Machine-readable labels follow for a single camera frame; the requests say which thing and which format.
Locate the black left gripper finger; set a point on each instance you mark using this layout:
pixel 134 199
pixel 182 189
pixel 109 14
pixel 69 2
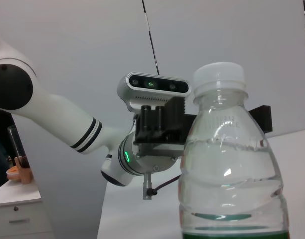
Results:
pixel 264 117

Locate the tall glass tube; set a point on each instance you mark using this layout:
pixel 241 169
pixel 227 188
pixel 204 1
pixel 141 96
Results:
pixel 16 142

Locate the dark bulky object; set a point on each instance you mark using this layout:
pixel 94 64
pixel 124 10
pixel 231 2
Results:
pixel 0 149

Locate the white drawer cabinet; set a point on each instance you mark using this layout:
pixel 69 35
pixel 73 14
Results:
pixel 23 219

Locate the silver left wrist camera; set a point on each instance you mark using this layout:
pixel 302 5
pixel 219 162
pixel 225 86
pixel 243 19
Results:
pixel 154 84

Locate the clear bottle with green label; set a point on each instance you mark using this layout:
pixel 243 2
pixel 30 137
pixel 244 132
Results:
pixel 229 174

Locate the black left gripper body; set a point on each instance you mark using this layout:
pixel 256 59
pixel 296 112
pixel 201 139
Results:
pixel 172 124

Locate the small orange bowl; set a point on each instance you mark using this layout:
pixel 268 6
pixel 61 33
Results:
pixel 13 171

